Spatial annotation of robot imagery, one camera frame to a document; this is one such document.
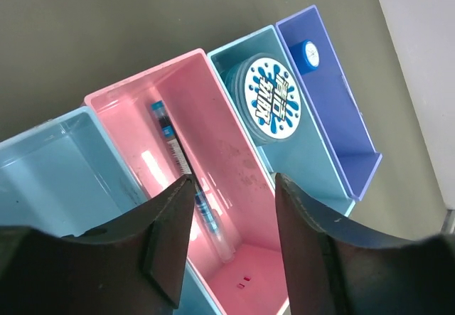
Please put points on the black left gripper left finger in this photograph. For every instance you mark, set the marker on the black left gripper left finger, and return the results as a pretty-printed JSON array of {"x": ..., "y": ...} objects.
[{"x": 133, "y": 264}]

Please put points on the light blue drawer bin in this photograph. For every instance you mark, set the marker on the light blue drawer bin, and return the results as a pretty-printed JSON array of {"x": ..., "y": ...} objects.
[{"x": 65, "y": 177}]

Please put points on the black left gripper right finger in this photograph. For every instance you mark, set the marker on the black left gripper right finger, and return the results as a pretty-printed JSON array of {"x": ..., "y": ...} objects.
[{"x": 334, "y": 265}]

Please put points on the pink drawer bin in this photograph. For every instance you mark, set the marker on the pink drawer bin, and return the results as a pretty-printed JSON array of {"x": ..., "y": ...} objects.
[{"x": 237, "y": 187}]

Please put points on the grey blue glue bottle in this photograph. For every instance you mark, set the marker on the grey blue glue bottle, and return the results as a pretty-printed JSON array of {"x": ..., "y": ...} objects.
[{"x": 306, "y": 56}]

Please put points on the purple drawer bin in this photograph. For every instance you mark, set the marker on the purple drawer bin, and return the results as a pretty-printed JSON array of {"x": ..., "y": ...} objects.
[{"x": 332, "y": 103}]

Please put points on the round blue tape tin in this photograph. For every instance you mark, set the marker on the round blue tape tin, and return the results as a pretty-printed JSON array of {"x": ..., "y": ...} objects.
[{"x": 266, "y": 96}]

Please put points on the blue pen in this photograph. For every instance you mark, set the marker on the blue pen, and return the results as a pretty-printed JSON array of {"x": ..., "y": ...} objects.
[{"x": 212, "y": 225}]

